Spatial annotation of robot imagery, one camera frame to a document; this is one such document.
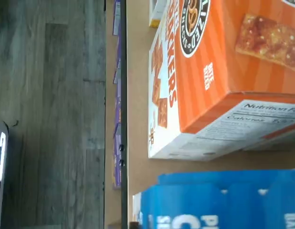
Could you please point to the wooden shelf board with cracker boxes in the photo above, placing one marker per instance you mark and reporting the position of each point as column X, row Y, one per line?
column 138, row 71

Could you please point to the grey robot base cart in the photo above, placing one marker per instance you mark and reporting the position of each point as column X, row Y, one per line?
column 0, row 190

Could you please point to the yellow and white box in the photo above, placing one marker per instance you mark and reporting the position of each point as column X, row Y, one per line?
column 157, row 14

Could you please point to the blue and white box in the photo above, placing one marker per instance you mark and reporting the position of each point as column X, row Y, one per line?
column 209, row 202

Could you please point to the orange pretzel crackers box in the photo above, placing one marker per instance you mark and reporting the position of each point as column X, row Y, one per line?
column 209, row 71

